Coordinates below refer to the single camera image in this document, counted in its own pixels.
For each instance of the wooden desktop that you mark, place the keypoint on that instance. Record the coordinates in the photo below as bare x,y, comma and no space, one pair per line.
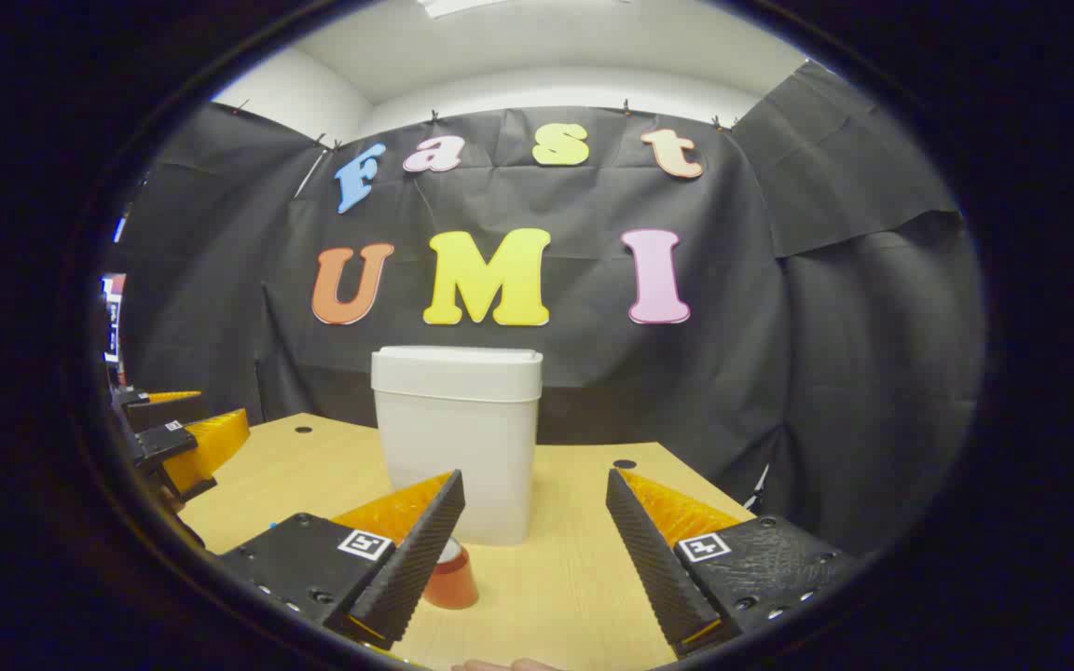
546,578

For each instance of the white desktop garbage bin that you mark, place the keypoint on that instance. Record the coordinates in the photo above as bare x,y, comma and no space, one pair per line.
458,438

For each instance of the red pop can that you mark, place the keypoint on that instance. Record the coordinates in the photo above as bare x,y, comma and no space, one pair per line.
458,582

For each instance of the ceiling light panel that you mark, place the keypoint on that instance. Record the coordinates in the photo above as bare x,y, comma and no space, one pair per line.
458,7

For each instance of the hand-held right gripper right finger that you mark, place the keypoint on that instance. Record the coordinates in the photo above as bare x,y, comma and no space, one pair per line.
649,559

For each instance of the black backdrop cloth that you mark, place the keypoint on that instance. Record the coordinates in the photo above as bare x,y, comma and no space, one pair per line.
686,373

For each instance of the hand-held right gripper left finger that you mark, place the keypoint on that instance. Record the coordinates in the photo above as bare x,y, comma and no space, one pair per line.
425,550

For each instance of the computer monitor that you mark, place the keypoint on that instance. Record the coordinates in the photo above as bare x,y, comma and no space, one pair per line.
114,317

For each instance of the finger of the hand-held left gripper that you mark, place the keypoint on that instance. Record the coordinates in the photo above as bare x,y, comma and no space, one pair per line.
206,447
159,408

